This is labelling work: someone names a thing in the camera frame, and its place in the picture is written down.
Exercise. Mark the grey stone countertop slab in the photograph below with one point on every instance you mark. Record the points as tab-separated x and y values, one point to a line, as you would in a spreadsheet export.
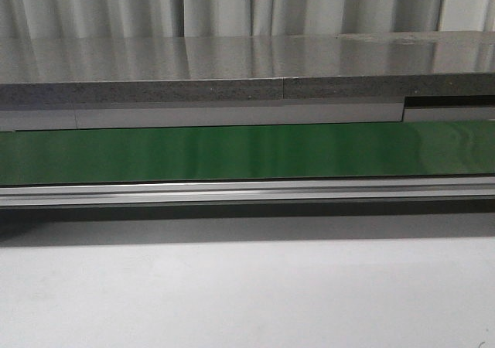
245	68

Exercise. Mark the grey panel under countertop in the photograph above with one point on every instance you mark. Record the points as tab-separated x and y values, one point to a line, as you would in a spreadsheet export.
272	112

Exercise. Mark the green conveyor belt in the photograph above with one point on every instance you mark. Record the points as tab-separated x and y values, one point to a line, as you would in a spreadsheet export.
431	148

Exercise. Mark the white pleated curtain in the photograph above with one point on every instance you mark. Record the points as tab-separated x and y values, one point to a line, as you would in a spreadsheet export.
34	19

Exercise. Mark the aluminium conveyor side rail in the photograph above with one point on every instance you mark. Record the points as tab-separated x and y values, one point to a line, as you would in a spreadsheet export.
247	191

